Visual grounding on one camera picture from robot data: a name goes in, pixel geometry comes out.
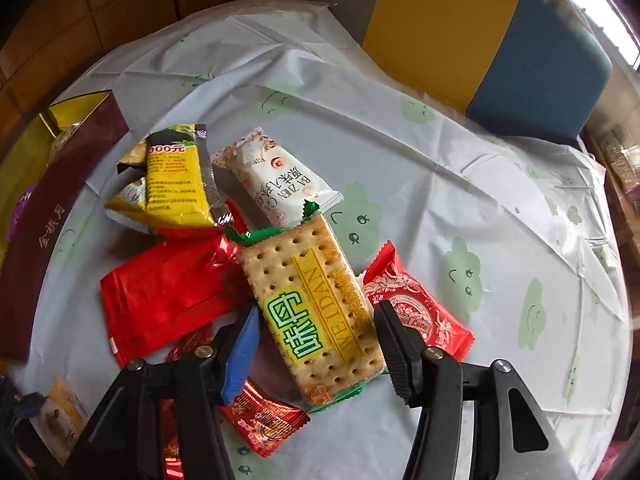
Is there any large plain red snack packet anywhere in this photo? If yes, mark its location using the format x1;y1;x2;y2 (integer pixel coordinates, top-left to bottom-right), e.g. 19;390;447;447
100;200;256;368

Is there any window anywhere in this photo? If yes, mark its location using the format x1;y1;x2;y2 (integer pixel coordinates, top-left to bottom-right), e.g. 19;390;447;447
557;0;640;71

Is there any beige round-cake snack packet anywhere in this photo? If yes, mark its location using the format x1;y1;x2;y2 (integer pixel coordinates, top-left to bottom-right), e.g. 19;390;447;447
30;377;91;466

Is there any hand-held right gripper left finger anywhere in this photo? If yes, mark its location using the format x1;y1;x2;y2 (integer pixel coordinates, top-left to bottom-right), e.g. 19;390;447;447
60;305;261;480

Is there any white snack packet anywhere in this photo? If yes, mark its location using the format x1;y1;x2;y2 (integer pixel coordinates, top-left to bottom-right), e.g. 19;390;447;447
210;127;345;226

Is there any yellow snack packet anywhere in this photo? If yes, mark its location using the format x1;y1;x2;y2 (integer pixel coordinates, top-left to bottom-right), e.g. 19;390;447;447
104;124;233;236

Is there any white cloud-print tablecloth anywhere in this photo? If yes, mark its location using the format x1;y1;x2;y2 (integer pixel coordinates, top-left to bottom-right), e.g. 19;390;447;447
10;0;631;480

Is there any maroon gift box gold interior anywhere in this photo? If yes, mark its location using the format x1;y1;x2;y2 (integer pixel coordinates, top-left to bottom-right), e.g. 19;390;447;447
0;90;131;363

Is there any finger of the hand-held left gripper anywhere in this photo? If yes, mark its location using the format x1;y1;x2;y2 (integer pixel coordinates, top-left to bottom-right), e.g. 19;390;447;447
0;375;48;426

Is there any purple snack packet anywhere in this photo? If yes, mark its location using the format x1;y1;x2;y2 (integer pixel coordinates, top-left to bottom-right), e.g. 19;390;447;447
5;182;38;241

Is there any small red gold-print candy packet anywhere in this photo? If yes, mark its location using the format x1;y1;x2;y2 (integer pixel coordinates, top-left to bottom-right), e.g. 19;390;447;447
217;379;311;459
160;324;217;480

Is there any cluttered wooden side table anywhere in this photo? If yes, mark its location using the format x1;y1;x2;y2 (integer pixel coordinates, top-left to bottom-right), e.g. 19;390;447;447
585;125;640;261

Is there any red round-print pastry packet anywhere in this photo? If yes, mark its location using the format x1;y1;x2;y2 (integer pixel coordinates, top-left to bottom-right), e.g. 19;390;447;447
357;241;476;361

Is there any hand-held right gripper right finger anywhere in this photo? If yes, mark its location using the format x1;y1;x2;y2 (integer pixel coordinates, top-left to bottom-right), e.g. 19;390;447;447
372;301;581;480

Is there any grey yellow blue chair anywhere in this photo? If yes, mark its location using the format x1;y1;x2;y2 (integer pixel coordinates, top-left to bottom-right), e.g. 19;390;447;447
250;0;613;148

